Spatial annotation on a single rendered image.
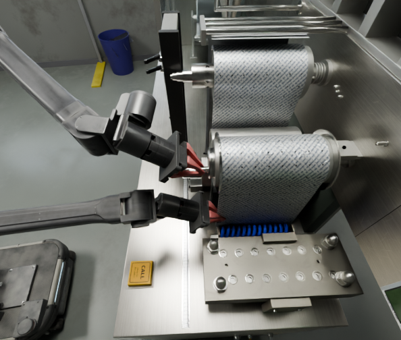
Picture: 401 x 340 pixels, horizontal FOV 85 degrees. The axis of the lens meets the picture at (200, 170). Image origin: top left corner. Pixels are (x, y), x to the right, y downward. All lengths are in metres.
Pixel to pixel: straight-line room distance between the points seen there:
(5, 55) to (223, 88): 0.48
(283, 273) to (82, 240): 1.60
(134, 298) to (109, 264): 1.06
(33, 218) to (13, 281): 1.23
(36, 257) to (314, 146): 1.67
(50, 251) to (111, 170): 0.89
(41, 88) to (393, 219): 0.73
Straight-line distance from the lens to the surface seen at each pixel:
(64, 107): 0.49
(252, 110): 0.67
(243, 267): 0.66
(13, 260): 1.87
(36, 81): 0.58
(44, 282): 1.71
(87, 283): 1.85
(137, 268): 0.78
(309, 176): 0.54
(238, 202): 0.57
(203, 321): 0.76
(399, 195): 0.55
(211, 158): 0.50
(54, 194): 2.34
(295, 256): 0.71
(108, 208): 0.53
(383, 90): 0.59
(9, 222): 0.59
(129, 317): 0.79
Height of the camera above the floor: 1.66
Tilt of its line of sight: 52 degrees down
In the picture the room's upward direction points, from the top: straight up
